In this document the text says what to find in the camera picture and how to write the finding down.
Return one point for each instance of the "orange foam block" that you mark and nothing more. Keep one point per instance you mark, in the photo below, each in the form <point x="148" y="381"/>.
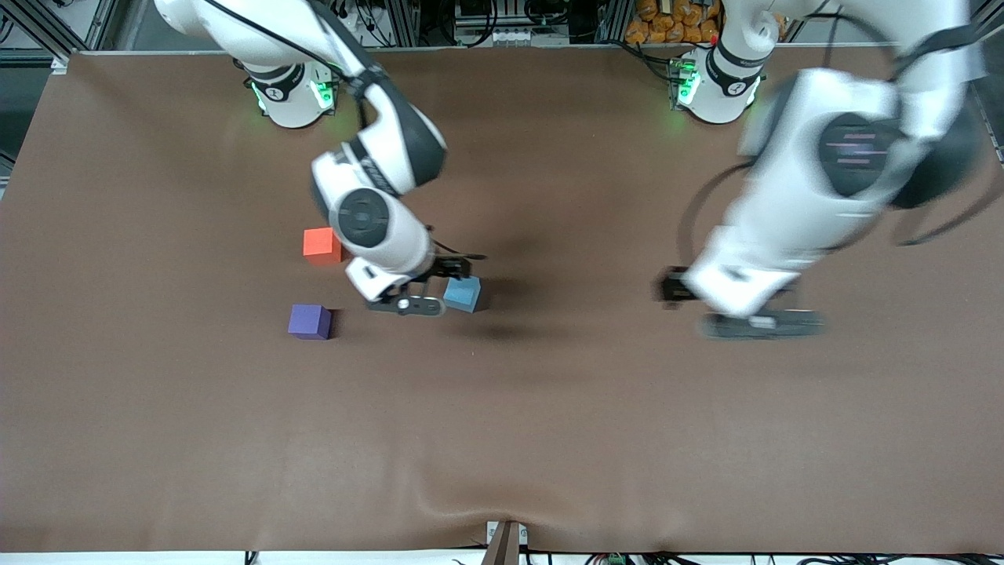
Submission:
<point x="318" y="243"/>

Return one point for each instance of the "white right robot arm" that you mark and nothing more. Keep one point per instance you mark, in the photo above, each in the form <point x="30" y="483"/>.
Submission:
<point x="392" y="133"/>

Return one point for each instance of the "white power strip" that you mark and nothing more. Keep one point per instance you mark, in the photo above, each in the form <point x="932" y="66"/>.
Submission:
<point x="514" y="37"/>

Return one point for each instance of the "blue foam block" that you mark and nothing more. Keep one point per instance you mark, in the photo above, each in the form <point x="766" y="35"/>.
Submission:
<point x="463" y="294"/>

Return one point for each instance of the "metal table edge bracket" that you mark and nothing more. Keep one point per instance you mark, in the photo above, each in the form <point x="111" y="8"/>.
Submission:
<point x="506" y="543"/>

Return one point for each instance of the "power strip with black plugs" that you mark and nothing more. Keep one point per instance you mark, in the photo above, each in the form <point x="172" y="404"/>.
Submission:
<point x="349" y="9"/>

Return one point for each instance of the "purple foam block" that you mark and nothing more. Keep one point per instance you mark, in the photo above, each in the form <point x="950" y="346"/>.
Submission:
<point x="308" y="321"/>

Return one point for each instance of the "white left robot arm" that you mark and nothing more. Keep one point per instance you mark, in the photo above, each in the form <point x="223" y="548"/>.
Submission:
<point x="823" y="180"/>

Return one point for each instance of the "green terminal connector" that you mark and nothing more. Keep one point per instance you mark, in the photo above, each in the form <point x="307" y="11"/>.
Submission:
<point x="616" y="559"/>

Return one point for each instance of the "aluminium frame profile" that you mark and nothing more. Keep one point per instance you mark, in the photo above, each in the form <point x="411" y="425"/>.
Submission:
<point x="990" y="118"/>
<point x="35" y="27"/>

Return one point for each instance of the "brown table mat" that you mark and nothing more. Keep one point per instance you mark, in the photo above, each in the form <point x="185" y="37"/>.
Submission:
<point x="502" y="431"/>

